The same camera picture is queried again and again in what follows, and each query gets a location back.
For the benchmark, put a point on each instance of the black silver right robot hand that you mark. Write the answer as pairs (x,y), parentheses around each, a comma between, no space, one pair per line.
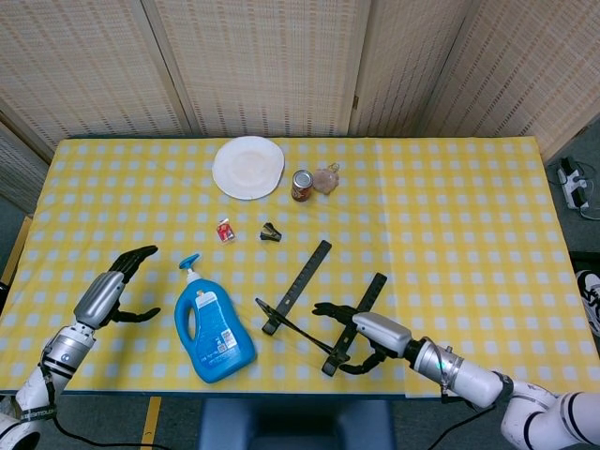
(384,333)

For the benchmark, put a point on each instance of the yellow white checked tablecloth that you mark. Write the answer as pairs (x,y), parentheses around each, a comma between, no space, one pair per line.
(469,234)

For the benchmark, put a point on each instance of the black folding stand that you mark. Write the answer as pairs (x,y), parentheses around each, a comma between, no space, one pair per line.
(305,275)

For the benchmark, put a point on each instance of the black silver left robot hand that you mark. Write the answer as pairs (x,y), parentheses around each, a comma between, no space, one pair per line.
(98,297)

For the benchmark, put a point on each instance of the black staple remover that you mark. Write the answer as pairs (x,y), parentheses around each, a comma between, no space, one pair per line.
(269,233)

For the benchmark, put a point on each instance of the small red snack packet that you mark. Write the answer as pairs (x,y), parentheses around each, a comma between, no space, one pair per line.
(226,230)

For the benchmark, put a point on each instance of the white paper plate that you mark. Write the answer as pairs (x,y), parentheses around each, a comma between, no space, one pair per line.
(248,169)

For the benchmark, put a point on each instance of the blue robot base seat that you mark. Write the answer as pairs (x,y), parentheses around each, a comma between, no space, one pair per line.
(295,426)

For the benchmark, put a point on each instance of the white power strip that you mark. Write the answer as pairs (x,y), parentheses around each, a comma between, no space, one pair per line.
(569,185)

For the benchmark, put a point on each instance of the black white sneaker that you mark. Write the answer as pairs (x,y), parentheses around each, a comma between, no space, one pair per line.
(591,295)

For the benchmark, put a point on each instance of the blue detergent pump bottle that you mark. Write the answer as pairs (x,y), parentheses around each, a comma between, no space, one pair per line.
(215,337)

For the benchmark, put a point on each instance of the beige woven folding screen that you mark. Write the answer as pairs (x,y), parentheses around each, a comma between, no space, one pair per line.
(262,70)

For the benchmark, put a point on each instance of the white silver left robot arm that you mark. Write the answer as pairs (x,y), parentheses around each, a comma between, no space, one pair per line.
(65,351)

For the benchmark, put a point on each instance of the red drink can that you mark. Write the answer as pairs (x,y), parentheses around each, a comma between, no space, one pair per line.
(302,187)

